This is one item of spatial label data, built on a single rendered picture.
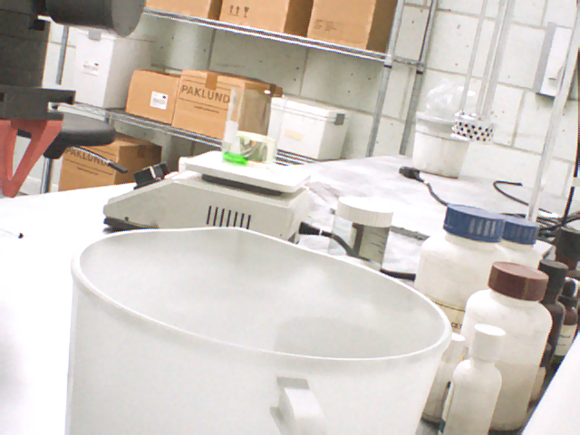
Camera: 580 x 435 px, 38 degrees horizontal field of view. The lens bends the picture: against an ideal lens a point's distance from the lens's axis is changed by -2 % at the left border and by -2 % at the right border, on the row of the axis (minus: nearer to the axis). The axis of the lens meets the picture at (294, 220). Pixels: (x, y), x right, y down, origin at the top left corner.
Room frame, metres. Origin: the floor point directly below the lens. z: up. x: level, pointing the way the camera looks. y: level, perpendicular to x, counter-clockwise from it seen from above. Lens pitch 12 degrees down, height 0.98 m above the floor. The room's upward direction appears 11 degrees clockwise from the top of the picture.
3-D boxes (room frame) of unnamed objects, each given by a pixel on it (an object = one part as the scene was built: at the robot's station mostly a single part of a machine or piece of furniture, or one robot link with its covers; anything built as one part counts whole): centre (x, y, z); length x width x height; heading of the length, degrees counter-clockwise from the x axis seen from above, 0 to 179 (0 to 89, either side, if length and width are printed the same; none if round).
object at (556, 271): (0.69, -0.22, 0.80); 0.04 x 0.04 x 0.10
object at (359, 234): (0.89, -0.07, 0.79); 0.06 x 0.06 x 0.08
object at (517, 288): (0.58, -0.16, 0.80); 0.06 x 0.06 x 0.11
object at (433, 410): (0.56, -0.12, 0.78); 0.02 x 0.02 x 0.06
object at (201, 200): (0.93, 0.08, 0.79); 0.22 x 0.13 x 0.08; 82
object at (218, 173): (0.93, 0.06, 0.83); 0.12 x 0.12 x 0.01; 82
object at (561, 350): (0.73, -0.25, 0.79); 0.03 x 0.03 x 0.08
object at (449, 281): (0.67, -0.14, 0.81); 0.07 x 0.07 x 0.13
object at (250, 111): (0.93, 0.06, 0.88); 0.07 x 0.06 x 0.08; 177
